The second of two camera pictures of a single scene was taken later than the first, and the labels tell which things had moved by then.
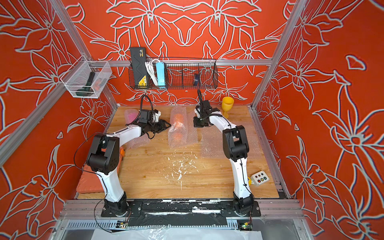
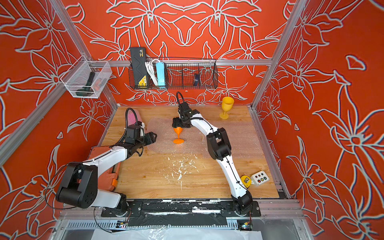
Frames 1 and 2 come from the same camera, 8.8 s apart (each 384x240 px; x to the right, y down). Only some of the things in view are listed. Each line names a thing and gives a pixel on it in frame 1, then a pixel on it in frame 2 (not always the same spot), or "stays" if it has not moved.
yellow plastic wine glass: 227,103 stays
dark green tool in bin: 87,88 stays
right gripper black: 196,123 -> 176,123
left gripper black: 162,125 -> 149,137
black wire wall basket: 172,73 stays
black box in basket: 138,56 stays
